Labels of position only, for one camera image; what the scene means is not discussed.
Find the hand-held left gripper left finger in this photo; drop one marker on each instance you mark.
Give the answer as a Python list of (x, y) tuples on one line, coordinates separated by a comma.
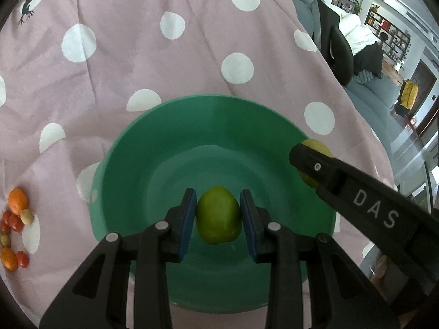
[(188, 226)]

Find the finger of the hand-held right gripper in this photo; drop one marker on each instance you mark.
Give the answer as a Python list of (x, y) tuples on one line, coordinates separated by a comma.
[(308, 159)]

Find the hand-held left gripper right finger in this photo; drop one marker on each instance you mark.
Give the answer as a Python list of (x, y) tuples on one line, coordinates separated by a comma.
[(247, 226)]

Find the yellow round fruit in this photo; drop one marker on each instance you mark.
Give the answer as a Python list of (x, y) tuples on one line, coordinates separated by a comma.
[(323, 149)]

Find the green round fruit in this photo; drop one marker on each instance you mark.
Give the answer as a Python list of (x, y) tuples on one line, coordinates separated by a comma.
[(217, 216)]

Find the green plastic bowl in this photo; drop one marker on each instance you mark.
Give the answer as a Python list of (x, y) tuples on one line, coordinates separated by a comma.
[(171, 144)]

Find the person's right hand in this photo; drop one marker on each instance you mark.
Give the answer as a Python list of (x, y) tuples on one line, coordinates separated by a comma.
[(379, 271)]

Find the black chair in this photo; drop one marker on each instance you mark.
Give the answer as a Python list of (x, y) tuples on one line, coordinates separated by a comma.
[(339, 54)]

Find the dark cloth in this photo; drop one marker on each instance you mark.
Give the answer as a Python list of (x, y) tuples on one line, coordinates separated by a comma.
[(370, 60)]

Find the yellow bag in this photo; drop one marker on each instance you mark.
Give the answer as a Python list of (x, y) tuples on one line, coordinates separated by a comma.
[(409, 94)]

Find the dark wooden door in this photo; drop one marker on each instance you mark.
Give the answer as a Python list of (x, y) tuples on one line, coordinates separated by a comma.
[(423, 82)]

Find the white quilt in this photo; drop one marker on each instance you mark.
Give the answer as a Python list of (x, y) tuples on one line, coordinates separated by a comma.
[(356, 29)]

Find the wooden display shelf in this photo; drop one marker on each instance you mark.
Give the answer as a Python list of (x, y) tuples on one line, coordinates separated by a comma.
[(391, 34)]

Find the potted plant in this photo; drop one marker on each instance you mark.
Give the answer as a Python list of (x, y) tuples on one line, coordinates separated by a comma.
[(357, 6)]

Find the small yellowish fruit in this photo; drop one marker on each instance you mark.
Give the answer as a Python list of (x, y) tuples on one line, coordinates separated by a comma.
[(27, 216), (5, 240)]

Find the orange kumquat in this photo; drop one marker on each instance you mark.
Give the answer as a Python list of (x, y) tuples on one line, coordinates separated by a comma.
[(17, 200), (8, 259)]

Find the pink polka dot blanket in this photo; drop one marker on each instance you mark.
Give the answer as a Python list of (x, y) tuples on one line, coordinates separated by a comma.
[(137, 58)]

